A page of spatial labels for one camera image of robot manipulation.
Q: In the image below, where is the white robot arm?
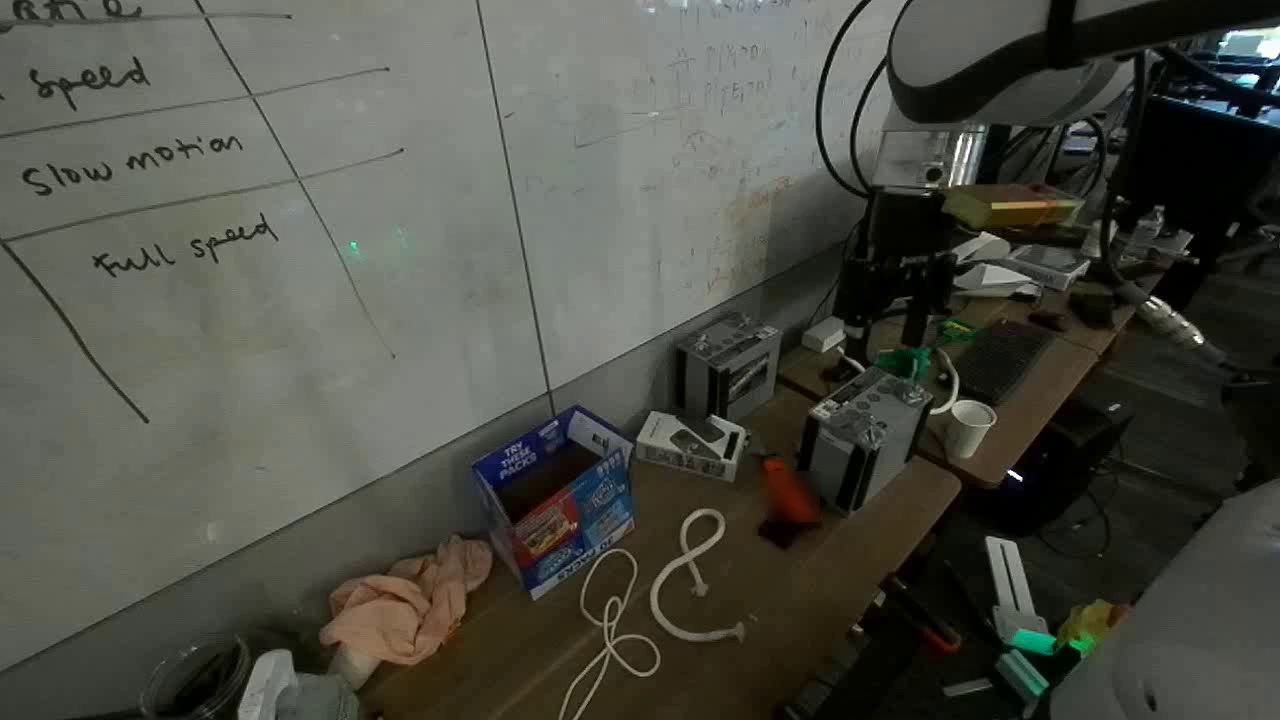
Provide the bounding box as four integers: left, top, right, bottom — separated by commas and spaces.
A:
888, 0, 1280, 126

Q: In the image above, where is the white paper cup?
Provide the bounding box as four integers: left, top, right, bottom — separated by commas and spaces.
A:
943, 399, 994, 460

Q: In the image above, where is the grey battery near front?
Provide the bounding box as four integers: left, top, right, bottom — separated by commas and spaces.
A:
798, 369, 928, 514

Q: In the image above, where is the blue cardboard box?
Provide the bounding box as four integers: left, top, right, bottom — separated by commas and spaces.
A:
472, 408, 634, 599

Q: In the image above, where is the white small open box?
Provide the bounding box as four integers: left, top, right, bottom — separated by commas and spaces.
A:
634, 411, 748, 483

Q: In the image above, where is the grey battery by wall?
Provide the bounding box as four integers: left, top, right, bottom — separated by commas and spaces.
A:
677, 313, 778, 419

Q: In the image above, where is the thick white rope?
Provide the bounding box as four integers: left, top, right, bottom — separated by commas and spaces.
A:
649, 505, 750, 647

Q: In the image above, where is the orange and black tool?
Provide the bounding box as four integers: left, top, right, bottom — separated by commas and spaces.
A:
759, 455, 820, 550

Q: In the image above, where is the dark round container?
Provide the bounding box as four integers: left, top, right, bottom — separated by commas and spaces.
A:
140, 641, 250, 720

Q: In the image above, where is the pink cloth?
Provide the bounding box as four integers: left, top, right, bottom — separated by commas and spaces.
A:
319, 535, 496, 668

